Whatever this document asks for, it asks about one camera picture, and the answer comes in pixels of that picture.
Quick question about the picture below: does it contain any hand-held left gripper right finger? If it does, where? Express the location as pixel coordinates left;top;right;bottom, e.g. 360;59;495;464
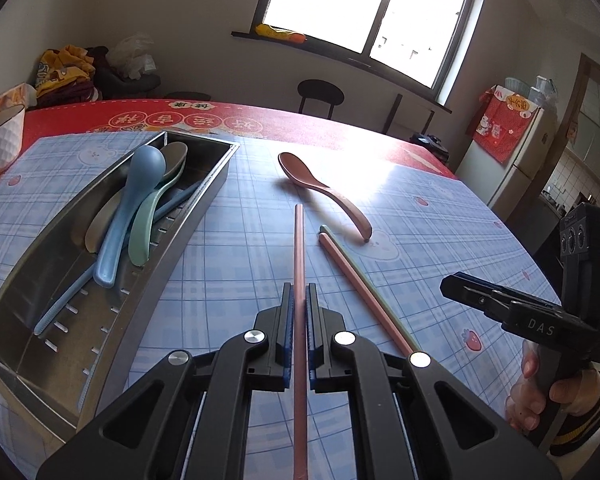
306;282;563;480

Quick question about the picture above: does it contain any black metal frame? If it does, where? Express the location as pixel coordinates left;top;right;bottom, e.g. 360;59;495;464
382;94;436;136

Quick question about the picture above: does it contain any clear plastic bag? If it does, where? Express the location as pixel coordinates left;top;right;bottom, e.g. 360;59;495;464
107;32;156;80

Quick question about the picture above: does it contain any blue chopstick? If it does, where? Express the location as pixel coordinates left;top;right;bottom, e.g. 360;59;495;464
32;182;202;336

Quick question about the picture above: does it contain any person's right hand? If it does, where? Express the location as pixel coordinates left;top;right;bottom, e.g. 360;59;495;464
505;342;600;433

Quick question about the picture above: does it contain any metal utensil tray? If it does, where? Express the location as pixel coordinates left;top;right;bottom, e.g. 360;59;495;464
0;130;241;443

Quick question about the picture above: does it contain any dark framed window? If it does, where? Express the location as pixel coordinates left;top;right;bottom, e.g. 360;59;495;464
230;0;488;113

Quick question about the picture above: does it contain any dark red clothing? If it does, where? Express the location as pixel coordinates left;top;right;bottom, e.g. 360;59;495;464
42;46;111;108

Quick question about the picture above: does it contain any red printed tablecloth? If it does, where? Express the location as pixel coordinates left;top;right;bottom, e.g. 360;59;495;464
0;99;458;201

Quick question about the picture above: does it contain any green spoon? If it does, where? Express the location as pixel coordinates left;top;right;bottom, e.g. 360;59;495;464
128;160;187;267

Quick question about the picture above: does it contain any green chopstick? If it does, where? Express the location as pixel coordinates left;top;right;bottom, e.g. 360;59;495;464
320;225;416;351

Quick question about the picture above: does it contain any black round stool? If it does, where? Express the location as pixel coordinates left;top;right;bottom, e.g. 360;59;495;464
297;79;346;121

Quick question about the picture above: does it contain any blue spoon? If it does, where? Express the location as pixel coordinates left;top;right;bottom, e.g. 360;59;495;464
94;145;167;289

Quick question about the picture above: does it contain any white dimpled bowl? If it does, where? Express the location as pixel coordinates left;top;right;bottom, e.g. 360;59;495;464
0;104;27;184

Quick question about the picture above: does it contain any red printed cloth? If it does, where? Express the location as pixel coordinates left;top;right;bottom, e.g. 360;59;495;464
472;85;538;163

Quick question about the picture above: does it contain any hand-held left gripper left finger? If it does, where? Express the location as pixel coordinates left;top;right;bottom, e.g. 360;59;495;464
35;282;296;480

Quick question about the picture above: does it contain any wooden door frame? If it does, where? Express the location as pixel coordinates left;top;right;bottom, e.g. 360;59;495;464
550;52;600;171

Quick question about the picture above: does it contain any clear plastic container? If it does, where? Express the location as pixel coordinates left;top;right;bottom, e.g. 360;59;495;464
530;75;556;108

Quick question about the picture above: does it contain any yellow clothing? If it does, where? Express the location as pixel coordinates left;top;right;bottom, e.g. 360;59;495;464
35;46;98;98

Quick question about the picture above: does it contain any black trash can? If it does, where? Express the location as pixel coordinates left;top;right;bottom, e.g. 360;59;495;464
164;91;212;103

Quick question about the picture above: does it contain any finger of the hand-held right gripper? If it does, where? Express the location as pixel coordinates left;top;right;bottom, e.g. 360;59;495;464
440;272;513;318

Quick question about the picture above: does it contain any pink chopstick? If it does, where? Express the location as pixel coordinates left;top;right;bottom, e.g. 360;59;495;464
319;232;421;358
292;204;308;480

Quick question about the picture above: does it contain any orange snack box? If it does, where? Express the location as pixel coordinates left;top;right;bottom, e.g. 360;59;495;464
0;84;37;121

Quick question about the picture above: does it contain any yellow packet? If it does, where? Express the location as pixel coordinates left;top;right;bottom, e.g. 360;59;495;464
256;23;307;44

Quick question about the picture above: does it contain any beige spoon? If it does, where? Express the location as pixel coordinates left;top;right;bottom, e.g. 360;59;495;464
82;141;188;254

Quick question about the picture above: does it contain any blue plaid table mat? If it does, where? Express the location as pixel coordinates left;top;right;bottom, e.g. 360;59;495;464
0;132;576;480

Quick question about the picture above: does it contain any pink spoon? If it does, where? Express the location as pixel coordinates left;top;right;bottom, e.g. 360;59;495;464
278;151;373;242

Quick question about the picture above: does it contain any white refrigerator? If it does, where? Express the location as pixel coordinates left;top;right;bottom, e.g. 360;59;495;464
455;85;561;221

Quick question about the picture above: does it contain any dark grey chair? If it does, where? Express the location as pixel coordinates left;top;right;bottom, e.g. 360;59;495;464
95;67;162;102

